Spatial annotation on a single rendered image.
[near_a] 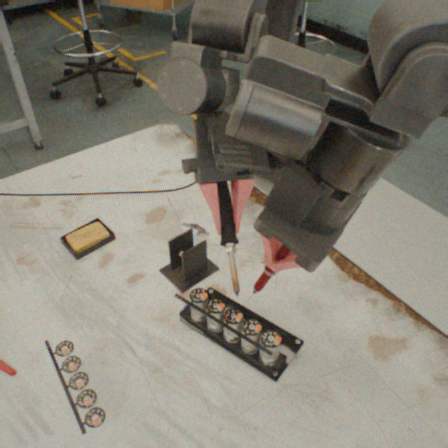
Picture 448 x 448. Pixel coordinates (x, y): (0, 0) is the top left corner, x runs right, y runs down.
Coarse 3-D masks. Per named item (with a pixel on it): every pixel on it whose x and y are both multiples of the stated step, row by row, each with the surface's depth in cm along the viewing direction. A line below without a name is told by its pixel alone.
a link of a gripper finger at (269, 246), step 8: (264, 240) 43; (272, 240) 44; (264, 248) 45; (272, 248) 44; (264, 256) 46; (272, 256) 45; (272, 264) 46; (280, 264) 45; (288, 264) 44; (296, 264) 43
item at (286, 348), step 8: (208, 288) 66; (208, 296) 65; (216, 296) 65; (224, 296) 65; (232, 304) 64; (240, 304) 64; (248, 312) 63; (184, 320) 62; (264, 320) 62; (192, 328) 61; (264, 328) 61; (272, 328) 61; (280, 328) 61; (208, 336) 60; (288, 336) 60; (280, 344) 59; (288, 344) 59; (296, 344) 59; (232, 352) 58; (288, 352) 58; (296, 352) 58; (288, 360) 57; (256, 368) 57; (272, 376) 56
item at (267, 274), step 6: (282, 246) 45; (282, 252) 45; (288, 252) 45; (276, 258) 46; (282, 258) 46; (264, 270) 48; (270, 270) 48; (264, 276) 49; (270, 276) 49; (258, 282) 50; (264, 282) 50; (258, 288) 51
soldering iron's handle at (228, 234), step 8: (224, 184) 60; (224, 192) 60; (224, 200) 59; (224, 208) 59; (232, 208) 60; (224, 216) 59; (232, 216) 59; (224, 224) 58; (232, 224) 58; (224, 232) 58; (232, 232) 58; (224, 240) 57; (232, 240) 57
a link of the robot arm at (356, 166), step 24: (336, 120) 30; (360, 120) 31; (312, 144) 32; (336, 144) 32; (360, 144) 30; (384, 144) 31; (336, 168) 33; (360, 168) 32; (384, 168) 32; (360, 192) 34
